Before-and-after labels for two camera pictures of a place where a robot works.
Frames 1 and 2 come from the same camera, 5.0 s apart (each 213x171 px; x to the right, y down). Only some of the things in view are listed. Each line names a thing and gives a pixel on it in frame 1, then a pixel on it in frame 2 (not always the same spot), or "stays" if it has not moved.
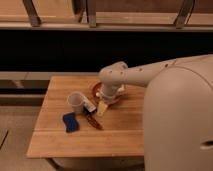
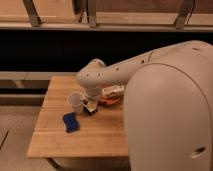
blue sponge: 71,122 stays
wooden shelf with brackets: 107,15 stays
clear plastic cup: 76,99 stays
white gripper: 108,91 → 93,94
